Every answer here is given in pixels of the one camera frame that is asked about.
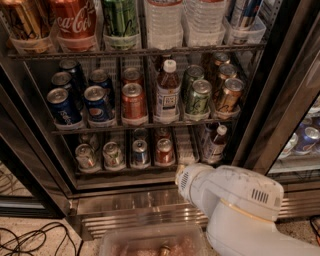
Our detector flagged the red coca-cola can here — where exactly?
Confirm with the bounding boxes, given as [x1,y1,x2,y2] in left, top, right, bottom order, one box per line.
[50,0,97,52]

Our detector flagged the clear plastic bin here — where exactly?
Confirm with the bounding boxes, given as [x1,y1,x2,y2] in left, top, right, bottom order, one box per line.
[99,223,209,256]

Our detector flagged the blue silver redbull can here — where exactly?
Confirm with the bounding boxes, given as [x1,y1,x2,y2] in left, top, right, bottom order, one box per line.
[132,140,148,165]

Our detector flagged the middle left pepsi can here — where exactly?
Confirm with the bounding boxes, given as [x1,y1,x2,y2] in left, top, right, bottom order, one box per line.
[51,71,83,111]

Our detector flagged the rear orange soda can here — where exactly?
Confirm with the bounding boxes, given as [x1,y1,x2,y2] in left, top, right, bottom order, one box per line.
[122,67,144,85]

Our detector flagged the clear water bottle right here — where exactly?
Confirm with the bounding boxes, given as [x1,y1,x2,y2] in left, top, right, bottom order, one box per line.
[183,0,226,47]

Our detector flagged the front left pepsi can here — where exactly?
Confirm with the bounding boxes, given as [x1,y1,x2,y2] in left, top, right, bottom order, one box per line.
[47,88,82,125]

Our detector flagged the white sprite can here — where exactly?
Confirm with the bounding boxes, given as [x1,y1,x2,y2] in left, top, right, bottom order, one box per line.
[103,141,123,167]
[75,144,96,169]

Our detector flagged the front green can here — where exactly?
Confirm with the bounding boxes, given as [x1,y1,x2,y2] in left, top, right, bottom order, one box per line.
[185,79,212,115]

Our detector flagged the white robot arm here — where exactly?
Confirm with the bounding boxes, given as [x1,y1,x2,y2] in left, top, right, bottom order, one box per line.
[176,163,320,256]

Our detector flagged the front gold can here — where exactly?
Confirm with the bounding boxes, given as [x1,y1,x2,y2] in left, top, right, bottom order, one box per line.
[215,78,244,113]

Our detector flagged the clear water bottle left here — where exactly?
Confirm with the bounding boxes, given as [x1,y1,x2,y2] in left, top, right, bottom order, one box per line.
[144,0,183,50]

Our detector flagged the rear left pepsi can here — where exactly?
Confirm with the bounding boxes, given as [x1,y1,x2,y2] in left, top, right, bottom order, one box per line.
[59,59,87,91]

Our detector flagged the rear gold can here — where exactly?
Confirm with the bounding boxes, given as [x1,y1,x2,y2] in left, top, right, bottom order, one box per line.
[204,52,230,83]

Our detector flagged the right fridge glass door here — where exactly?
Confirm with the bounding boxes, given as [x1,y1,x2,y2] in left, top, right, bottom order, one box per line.
[232,0,320,186]

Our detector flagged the middle gold can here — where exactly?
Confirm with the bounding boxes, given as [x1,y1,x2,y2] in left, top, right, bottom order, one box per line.
[213,63,238,98]

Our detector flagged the red soda can bottom shelf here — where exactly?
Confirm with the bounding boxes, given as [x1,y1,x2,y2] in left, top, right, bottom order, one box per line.
[156,138,173,164]

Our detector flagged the orange soda can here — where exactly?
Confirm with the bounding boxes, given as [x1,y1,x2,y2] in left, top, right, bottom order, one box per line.
[121,83,146,119]
[122,67,144,85]

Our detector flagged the tea bottle shelf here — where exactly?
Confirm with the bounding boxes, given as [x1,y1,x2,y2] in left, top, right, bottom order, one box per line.
[203,125,227,159]
[156,59,181,117]

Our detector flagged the front orange soda can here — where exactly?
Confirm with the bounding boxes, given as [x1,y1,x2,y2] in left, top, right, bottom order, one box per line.
[121,83,146,119]

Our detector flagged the tea bottle middle shelf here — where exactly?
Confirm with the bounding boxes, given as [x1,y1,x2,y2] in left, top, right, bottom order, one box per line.
[156,59,181,117]

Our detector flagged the rear white can bottom left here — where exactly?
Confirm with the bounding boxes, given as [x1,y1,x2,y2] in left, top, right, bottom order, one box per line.
[78,133,100,151]

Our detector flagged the pepsi can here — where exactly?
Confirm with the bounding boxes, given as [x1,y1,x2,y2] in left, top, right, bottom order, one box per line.
[47,88,82,125]
[84,85,114,122]
[88,69,115,107]
[59,59,87,91]
[51,71,83,111]

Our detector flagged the green can top shelf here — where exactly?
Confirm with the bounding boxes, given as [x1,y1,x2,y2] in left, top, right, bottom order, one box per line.
[102,0,139,50]

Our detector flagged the rear green can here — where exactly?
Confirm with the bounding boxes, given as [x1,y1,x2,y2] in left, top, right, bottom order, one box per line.
[181,64,204,102]

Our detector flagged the tea bottle bottom shelf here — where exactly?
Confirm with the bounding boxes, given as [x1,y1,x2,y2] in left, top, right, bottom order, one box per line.
[203,125,227,159]

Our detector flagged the gold can top shelf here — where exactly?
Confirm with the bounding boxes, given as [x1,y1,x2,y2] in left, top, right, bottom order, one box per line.
[0,0,52,53]

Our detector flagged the redbull can top shelf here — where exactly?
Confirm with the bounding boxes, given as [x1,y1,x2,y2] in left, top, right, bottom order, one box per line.
[228,0,262,45]

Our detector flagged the white sprite can left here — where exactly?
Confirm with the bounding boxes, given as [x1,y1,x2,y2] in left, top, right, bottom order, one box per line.
[75,144,96,169]

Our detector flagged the stainless steel fridge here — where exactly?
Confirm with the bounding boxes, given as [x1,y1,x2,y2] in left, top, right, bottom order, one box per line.
[0,0,320,240]

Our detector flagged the white can right fridge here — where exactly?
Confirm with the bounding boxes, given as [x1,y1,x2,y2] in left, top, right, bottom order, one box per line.
[279,133,298,159]

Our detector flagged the rear red can bottom shelf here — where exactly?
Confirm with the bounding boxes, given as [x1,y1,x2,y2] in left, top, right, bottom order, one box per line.
[155,127,171,140]

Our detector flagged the black cables on floor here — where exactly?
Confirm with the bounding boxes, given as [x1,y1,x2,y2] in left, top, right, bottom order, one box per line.
[0,221,84,256]

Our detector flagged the blue can right fridge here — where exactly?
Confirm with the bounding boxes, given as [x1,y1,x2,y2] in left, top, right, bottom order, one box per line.
[294,126,320,155]

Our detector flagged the clear water bottle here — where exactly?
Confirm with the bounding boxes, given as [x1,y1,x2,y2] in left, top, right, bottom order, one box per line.
[183,0,226,47]
[144,0,183,50]

